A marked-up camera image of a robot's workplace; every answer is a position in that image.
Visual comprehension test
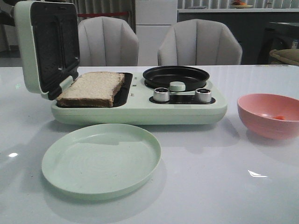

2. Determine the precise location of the bread slice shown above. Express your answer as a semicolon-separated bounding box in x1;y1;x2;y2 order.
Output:
57;71;125;108

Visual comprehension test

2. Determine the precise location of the grey upholstered chair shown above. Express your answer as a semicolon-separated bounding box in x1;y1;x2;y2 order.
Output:
78;16;139;67
157;19;242;66

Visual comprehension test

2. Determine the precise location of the black round frying pan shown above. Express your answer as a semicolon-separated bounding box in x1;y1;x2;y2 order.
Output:
143;66;210;91

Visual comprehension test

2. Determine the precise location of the left grey upholstered chair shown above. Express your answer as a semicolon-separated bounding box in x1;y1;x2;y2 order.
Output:
78;16;139;67

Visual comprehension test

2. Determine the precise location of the pink bowl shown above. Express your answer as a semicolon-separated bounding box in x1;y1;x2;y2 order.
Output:
237;93;299;140

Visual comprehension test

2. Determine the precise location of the light green round plate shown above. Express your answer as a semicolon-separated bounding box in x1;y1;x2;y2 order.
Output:
42;124;161;200

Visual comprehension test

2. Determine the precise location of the left silver control knob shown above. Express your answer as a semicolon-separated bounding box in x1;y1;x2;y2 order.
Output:
153;87;170;102

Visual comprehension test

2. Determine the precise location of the dark kitchen counter cabinet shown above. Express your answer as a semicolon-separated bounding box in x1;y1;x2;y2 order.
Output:
178;8;299;64

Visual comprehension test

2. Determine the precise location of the fruit plate on counter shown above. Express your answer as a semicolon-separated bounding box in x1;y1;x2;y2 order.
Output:
231;0;253;9

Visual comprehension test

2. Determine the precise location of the dark washing machine at right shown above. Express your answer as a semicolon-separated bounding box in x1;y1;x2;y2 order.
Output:
257;22;299;64

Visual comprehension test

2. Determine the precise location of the beige cushion at right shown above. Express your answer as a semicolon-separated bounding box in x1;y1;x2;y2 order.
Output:
269;49;299;66

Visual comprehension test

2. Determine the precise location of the right silver control knob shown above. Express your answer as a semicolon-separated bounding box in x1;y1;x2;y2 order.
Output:
194;88;212;104

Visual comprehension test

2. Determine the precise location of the white refrigerator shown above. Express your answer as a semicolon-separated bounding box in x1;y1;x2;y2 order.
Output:
135;0;178;66

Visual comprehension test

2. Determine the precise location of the green breakfast maker lid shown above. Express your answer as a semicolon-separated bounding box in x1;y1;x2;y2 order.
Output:
14;1;80;100

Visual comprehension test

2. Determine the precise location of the orange shrimp piece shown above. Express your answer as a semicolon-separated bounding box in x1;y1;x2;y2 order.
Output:
272;116;285;120

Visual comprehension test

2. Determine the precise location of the red barrier belt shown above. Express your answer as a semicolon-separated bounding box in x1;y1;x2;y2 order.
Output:
78;11;130;17

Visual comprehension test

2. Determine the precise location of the silver control knob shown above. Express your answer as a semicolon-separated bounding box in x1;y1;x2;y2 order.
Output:
194;88;212;104
153;87;170;102

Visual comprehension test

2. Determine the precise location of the green breakfast maker base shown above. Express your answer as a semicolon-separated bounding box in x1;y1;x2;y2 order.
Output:
51;73;227;125

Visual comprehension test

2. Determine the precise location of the right grey upholstered chair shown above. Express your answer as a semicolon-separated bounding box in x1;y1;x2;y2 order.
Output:
157;19;242;66

